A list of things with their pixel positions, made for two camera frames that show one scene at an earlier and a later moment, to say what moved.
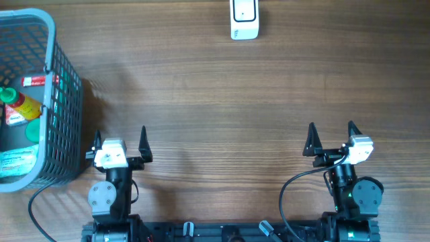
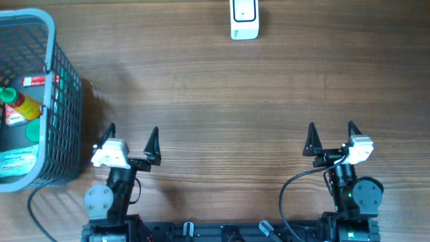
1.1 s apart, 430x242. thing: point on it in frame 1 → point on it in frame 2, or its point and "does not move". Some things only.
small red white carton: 13,117 does not move
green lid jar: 33,130 does not move
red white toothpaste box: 39,81 does not move
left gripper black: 138,163 → 152,150
